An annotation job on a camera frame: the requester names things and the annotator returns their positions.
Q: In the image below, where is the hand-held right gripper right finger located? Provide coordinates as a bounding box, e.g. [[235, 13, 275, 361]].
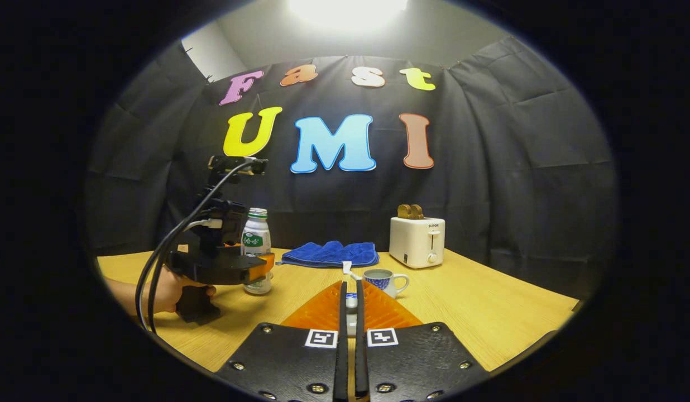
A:
[[353, 280, 492, 402]]

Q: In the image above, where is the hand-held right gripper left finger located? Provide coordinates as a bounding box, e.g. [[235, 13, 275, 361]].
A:
[[215, 280, 349, 402]]

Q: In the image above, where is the white water bottle green label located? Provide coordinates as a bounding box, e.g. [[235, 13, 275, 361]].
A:
[[242, 208, 273, 295]]

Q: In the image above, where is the white teacup lid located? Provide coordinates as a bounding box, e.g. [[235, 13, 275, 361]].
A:
[[345, 292, 358, 338]]

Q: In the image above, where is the white blue patterned teacup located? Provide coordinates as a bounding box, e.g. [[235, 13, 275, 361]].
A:
[[351, 268, 410, 299]]

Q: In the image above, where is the blue towel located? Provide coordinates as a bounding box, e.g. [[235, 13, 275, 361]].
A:
[[276, 241, 380, 269]]

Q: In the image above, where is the white toaster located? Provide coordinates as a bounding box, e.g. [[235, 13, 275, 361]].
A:
[[389, 217, 446, 270]]

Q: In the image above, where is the black backdrop cloth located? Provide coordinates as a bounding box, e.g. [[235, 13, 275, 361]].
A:
[[84, 36, 619, 299]]

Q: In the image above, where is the ceiling light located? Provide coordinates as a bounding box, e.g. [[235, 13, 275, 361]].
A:
[[289, 0, 408, 28]]

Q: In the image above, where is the black cable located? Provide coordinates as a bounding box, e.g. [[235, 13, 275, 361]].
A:
[[134, 159, 256, 327], [146, 219, 223, 336]]

